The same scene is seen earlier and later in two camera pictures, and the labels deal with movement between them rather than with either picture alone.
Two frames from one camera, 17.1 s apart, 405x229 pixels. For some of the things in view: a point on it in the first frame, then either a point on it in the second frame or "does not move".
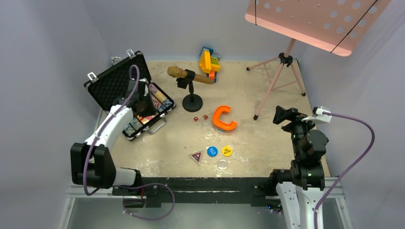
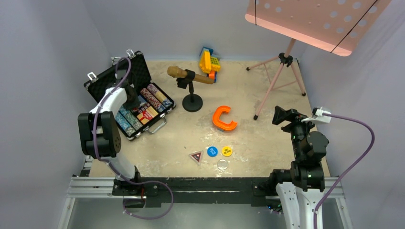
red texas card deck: (144, 119) does not move
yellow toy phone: (209, 63) does not move
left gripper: (151, 110) to (134, 104)
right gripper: (292, 114) does not move
